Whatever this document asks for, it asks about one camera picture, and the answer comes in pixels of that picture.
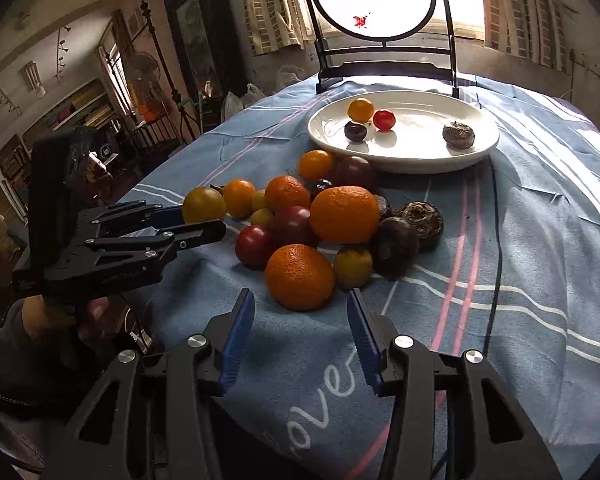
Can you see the checked curtain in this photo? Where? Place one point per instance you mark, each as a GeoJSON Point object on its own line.
{"type": "Point", "coordinates": [525, 10]}
{"type": "Point", "coordinates": [270, 5]}

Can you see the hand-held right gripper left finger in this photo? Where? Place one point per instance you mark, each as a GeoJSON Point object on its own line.
{"type": "Point", "coordinates": [237, 340]}

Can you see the brown water chestnut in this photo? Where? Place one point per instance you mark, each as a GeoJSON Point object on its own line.
{"type": "Point", "coordinates": [458, 135]}
{"type": "Point", "coordinates": [422, 222]}

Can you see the person's left hand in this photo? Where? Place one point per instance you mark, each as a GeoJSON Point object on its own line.
{"type": "Point", "coordinates": [40, 317]}

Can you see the standing fan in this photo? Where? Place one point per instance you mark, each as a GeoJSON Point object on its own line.
{"type": "Point", "coordinates": [142, 67]}

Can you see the white plate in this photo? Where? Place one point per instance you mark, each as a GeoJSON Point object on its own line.
{"type": "Point", "coordinates": [420, 120]}

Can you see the clear plastic bag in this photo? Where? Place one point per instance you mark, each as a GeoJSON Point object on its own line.
{"type": "Point", "coordinates": [252, 95]}
{"type": "Point", "coordinates": [287, 77]}

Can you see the large orange mandarin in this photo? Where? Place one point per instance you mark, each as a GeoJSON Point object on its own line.
{"type": "Point", "coordinates": [300, 276]}
{"type": "Point", "coordinates": [343, 214]}

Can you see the dark red cherry tomato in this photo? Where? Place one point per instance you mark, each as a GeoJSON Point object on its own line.
{"type": "Point", "coordinates": [292, 225]}

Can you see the dark purple cherry tomato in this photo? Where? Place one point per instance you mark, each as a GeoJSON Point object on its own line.
{"type": "Point", "coordinates": [355, 131]}
{"type": "Point", "coordinates": [355, 172]}

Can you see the small yellow cherry tomato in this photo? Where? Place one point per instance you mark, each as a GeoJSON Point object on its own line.
{"type": "Point", "coordinates": [261, 217]}
{"type": "Point", "coordinates": [258, 200]}

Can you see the bookshelf with books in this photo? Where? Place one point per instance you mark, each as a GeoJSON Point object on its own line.
{"type": "Point", "coordinates": [87, 97]}

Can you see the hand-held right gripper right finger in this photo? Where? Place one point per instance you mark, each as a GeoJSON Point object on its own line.
{"type": "Point", "coordinates": [365, 335]}

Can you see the blue striped tablecloth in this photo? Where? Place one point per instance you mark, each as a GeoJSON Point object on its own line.
{"type": "Point", "coordinates": [530, 240]}

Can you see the dark water chestnut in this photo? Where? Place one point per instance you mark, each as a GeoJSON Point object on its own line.
{"type": "Point", "coordinates": [395, 255]}
{"type": "Point", "coordinates": [382, 207]}

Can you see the small orange mandarin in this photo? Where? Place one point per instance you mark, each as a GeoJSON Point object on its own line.
{"type": "Point", "coordinates": [287, 193]}

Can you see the orange-yellow cherry tomato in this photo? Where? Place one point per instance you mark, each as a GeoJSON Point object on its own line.
{"type": "Point", "coordinates": [361, 110]}
{"type": "Point", "coordinates": [316, 165]}
{"type": "Point", "coordinates": [238, 198]}

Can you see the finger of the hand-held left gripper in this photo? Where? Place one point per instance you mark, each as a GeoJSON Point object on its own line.
{"type": "Point", "coordinates": [165, 215]}
{"type": "Point", "coordinates": [200, 234]}

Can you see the small dark cherry tomato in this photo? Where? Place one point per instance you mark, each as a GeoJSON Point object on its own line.
{"type": "Point", "coordinates": [319, 187]}

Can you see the white ceiling lamp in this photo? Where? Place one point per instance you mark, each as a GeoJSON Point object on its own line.
{"type": "Point", "coordinates": [32, 77]}

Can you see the dark framed wall painting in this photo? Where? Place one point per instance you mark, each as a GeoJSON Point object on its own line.
{"type": "Point", "coordinates": [195, 40]}

